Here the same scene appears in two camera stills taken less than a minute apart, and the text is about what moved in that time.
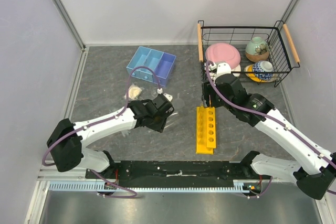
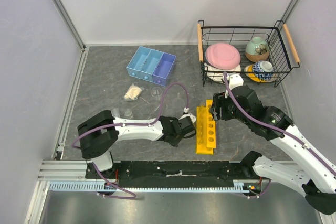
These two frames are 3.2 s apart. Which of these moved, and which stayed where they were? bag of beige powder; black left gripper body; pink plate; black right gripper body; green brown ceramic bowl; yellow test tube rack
Moved: black right gripper body; black left gripper body
Stayed: bag of beige powder; pink plate; yellow test tube rack; green brown ceramic bowl
